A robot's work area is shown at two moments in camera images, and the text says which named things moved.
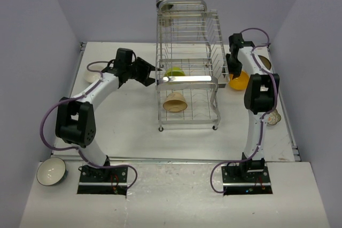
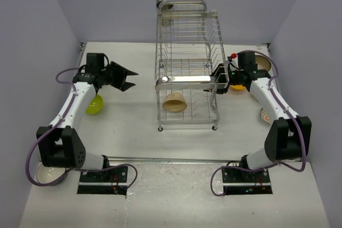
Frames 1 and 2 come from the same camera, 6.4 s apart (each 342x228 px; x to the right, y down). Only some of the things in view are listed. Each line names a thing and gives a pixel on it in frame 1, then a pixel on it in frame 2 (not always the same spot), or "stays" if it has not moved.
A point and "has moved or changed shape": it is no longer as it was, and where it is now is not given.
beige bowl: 175,102 stays
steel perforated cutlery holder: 164,13 stays
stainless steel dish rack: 189,59 stays
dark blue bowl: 266,62 stays
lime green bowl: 175,71 has moved or changed shape
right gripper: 235,71 → 220,71
